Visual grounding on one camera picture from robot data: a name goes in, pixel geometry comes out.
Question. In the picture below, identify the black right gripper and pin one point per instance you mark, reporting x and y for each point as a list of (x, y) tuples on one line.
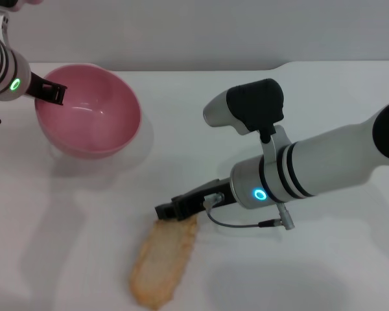
[(201, 201)]

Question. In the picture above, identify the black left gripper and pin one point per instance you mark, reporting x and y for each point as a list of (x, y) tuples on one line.
[(35, 85)]

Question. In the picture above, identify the long golden bread loaf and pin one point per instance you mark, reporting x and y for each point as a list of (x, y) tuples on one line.
[(165, 259)]

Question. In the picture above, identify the pink plastic bowl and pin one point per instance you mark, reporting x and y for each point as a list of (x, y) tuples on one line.
[(94, 120)]

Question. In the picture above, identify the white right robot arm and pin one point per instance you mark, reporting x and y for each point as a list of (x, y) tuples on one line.
[(327, 168)]

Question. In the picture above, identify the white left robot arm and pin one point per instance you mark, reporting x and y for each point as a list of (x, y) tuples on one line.
[(0, 71)]

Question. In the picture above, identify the silver right camera bracket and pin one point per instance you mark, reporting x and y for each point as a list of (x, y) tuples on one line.
[(277, 142)]

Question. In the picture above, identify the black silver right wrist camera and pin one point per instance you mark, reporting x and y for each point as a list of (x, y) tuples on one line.
[(253, 103)]

